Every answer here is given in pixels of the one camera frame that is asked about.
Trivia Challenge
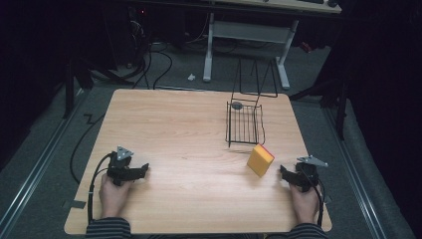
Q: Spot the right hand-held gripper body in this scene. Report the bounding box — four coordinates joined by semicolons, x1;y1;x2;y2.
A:
289;154;329;194

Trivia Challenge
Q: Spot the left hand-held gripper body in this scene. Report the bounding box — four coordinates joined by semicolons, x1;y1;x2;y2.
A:
105;145;135;187

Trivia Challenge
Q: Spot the person's right hand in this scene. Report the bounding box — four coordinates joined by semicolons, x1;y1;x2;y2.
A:
289;183;322;225

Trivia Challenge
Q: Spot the person's left hand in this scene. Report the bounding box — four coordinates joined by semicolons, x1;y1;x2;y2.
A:
99;173;134;220

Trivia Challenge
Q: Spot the yellow sponge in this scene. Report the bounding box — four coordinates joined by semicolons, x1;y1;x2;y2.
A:
246;142;276;178

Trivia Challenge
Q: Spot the grey tape strip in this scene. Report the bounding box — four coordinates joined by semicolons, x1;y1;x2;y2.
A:
69;199;88;210

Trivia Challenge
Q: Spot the black metal stand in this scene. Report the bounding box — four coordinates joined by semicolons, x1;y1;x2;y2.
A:
62;54;135;120
288;78;350;141

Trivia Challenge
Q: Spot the small red object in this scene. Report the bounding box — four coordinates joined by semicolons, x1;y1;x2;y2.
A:
299;41;314;55

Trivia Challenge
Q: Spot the dark computer tower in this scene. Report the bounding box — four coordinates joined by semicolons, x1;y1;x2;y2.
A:
126;5;148;69

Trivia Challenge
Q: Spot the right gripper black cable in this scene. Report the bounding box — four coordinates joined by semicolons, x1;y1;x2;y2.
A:
298;164;325;228

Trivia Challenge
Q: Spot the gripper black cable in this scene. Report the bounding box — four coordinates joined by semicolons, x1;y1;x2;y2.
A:
86;151;114;227
298;164;325;228

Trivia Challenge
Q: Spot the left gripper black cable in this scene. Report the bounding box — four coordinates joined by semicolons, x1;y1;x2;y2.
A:
86;151;114;227

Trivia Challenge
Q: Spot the black floor cable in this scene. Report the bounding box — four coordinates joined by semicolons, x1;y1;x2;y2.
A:
69;112;107;186

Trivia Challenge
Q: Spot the metal floor rail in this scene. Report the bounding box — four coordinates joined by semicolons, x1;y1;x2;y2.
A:
321;106;390;239
0;89;88;235

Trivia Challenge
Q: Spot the black wire rack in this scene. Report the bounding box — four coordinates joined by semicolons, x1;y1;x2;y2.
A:
225;57;280;149

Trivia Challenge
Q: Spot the bundle of black cables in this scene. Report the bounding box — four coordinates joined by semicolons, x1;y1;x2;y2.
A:
130;19;174;91

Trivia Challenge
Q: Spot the white frame desk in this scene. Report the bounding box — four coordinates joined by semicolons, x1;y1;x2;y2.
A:
201;0;343;91

